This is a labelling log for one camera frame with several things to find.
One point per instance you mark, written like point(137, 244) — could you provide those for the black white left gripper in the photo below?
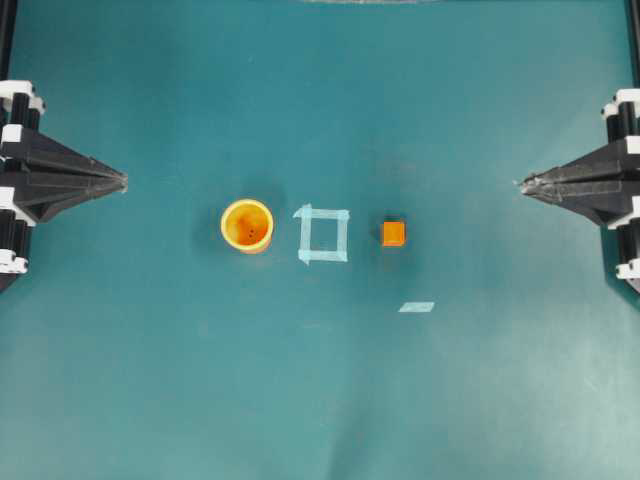
point(26, 201)

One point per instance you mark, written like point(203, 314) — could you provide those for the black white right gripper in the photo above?
point(603, 186)

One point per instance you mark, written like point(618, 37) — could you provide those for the orange plastic cup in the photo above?
point(247, 225)

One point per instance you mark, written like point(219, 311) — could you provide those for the small orange cube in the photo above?
point(393, 233)

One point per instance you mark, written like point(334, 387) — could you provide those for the light blue tape strip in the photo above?
point(416, 307)

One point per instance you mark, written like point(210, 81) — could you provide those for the light blue tape square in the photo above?
point(323, 234)

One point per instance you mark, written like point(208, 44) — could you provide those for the black left frame rail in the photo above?
point(8, 12)

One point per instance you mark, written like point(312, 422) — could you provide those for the black frame rail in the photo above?
point(8, 12)
point(633, 33)

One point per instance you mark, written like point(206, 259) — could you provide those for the black right frame rail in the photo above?
point(633, 33)

